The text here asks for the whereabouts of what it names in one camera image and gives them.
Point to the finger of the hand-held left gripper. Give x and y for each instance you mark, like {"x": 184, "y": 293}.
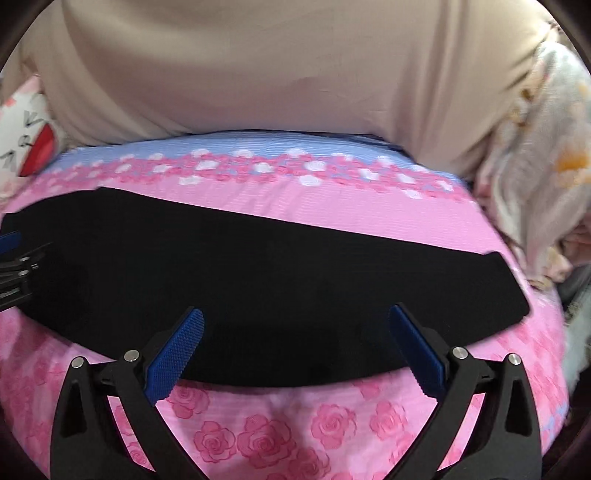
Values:
{"x": 10, "y": 242}
{"x": 14, "y": 290}

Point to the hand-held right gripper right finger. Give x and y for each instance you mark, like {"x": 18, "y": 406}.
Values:
{"x": 418, "y": 350}

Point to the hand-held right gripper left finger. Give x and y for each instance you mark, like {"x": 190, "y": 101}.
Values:
{"x": 178, "y": 350}

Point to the black pants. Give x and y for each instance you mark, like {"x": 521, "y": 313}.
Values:
{"x": 277, "y": 286}

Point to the white cartoon pillow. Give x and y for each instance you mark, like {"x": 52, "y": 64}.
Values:
{"x": 27, "y": 124}

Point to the pale grey cloth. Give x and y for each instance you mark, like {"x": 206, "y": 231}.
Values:
{"x": 577, "y": 332}

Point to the pink floral bed sheet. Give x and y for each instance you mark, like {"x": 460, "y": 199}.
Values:
{"x": 286, "y": 203}

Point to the pale floral blanket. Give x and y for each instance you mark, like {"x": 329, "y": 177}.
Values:
{"x": 531, "y": 161}

